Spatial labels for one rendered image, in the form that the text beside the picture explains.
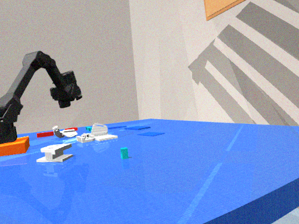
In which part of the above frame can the small teal block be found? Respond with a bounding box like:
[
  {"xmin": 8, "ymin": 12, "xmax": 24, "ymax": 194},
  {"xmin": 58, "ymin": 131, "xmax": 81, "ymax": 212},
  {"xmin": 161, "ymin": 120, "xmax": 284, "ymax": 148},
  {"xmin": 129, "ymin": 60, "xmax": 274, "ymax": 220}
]
[{"xmin": 120, "ymin": 147, "xmax": 129, "ymax": 160}]

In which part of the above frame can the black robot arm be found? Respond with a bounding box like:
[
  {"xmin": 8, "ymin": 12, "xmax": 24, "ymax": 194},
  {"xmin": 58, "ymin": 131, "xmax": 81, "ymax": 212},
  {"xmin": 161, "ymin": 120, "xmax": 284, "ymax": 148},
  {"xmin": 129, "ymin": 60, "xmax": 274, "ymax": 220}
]
[{"xmin": 0, "ymin": 51, "xmax": 82, "ymax": 144}]

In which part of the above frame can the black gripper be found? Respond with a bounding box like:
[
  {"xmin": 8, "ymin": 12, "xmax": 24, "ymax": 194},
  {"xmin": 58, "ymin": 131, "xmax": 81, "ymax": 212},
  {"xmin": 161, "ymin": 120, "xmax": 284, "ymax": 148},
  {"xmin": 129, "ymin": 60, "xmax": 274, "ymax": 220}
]
[{"xmin": 58, "ymin": 100, "xmax": 71, "ymax": 108}]

